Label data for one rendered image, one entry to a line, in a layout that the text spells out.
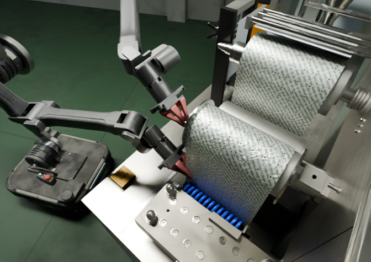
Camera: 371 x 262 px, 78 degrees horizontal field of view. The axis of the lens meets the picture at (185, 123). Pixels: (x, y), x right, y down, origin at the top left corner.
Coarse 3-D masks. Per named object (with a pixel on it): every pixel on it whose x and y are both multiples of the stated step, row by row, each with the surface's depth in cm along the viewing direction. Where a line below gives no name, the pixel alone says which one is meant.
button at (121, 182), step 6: (120, 168) 90; (126, 168) 90; (114, 174) 89; (120, 174) 89; (126, 174) 89; (132, 174) 89; (114, 180) 87; (120, 180) 87; (126, 180) 87; (120, 186) 86
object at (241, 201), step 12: (192, 156) 63; (192, 168) 68; (204, 168) 63; (192, 180) 73; (204, 180) 67; (216, 180) 62; (228, 180) 58; (204, 192) 73; (216, 192) 67; (228, 192) 62; (240, 192) 58; (228, 204) 67; (240, 204) 62; (252, 204) 58; (240, 216) 67; (252, 216) 62
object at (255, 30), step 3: (261, 0) 292; (264, 0) 292; (267, 0) 292; (270, 0) 292; (258, 3) 293; (261, 3) 291; (264, 3) 289; (267, 3) 288; (258, 6) 295; (267, 6) 291; (255, 24) 313; (255, 27) 316; (252, 30) 322; (255, 30) 319; (258, 30) 317; (261, 30) 316; (252, 33) 324; (255, 33) 322
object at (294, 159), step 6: (294, 156) 49; (300, 156) 50; (288, 162) 48; (294, 162) 48; (288, 168) 48; (282, 174) 48; (288, 174) 47; (282, 180) 48; (276, 186) 49; (282, 186) 48; (270, 192) 51; (276, 192) 49
